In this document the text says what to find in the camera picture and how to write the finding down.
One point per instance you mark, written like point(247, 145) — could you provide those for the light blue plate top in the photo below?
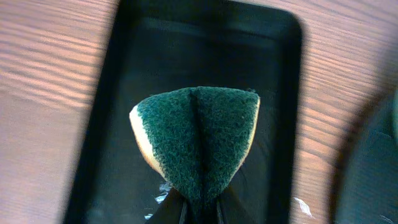
point(395, 115)

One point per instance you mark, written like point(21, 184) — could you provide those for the green yellow sponge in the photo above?
point(196, 138)

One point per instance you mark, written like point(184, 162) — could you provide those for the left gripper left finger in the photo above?
point(173, 210)

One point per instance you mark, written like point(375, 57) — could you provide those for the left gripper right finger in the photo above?
point(229, 210)

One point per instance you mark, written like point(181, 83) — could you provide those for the black rectangular tray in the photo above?
point(159, 46)

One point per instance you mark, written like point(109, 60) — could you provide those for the black round tray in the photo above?
point(367, 188)

